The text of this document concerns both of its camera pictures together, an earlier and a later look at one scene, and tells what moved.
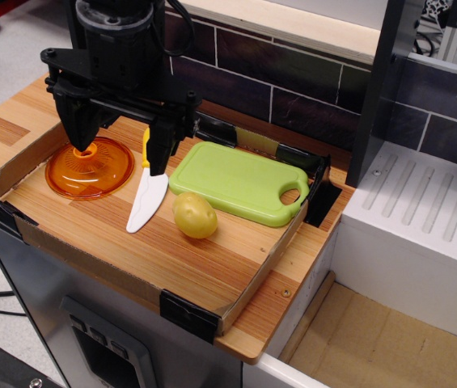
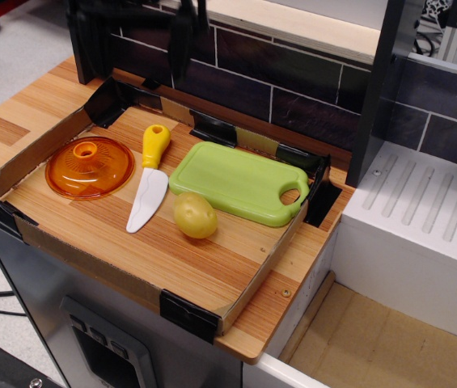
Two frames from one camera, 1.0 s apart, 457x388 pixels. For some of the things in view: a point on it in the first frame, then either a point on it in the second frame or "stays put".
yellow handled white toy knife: [151, 191] stays put
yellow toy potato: [193, 215] stays put
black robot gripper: [123, 69] -> [90, 25]
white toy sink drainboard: [415, 233] stays put
